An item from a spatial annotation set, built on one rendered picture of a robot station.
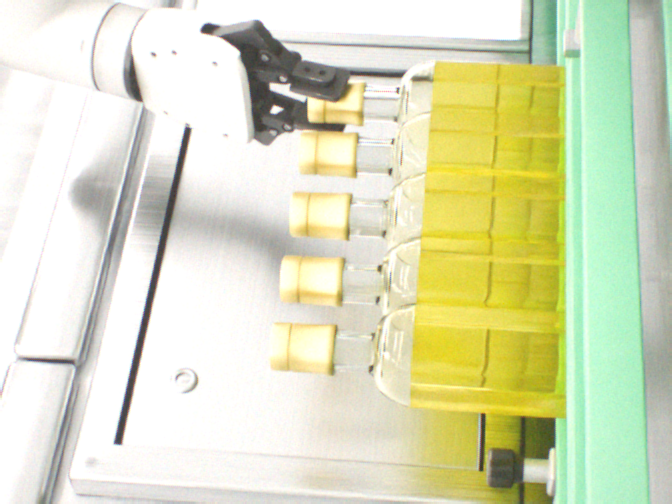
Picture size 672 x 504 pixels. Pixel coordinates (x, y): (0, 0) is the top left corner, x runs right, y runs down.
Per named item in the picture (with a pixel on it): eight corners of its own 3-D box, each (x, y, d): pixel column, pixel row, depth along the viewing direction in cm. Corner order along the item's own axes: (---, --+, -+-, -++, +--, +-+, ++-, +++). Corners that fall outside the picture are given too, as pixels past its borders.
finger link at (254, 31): (182, 56, 106) (240, 96, 108) (221, 6, 100) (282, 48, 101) (188, 46, 107) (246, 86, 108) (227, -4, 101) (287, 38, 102)
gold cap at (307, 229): (354, 212, 100) (296, 209, 101) (352, 183, 97) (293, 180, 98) (349, 250, 98) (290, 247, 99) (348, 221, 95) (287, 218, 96)
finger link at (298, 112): (264, 141, 109) (340, 161, 108) (260, 114, 107) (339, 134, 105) (278, 114, 111) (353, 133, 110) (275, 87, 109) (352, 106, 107)
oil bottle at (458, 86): (664, 116, 107) (398, 103, 109) (676, 66, 102) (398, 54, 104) (668, 169, 103) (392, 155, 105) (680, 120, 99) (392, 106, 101)
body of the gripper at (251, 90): (125, 127, 111) (249, 160, 109) (104, 39, 103) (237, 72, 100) (163, 66, 115) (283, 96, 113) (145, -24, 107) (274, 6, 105)
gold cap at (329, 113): (367, 102, 107) (313, 100, 108) (366, 71, 105) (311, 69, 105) (363, 135, 105) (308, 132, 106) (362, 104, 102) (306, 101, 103)
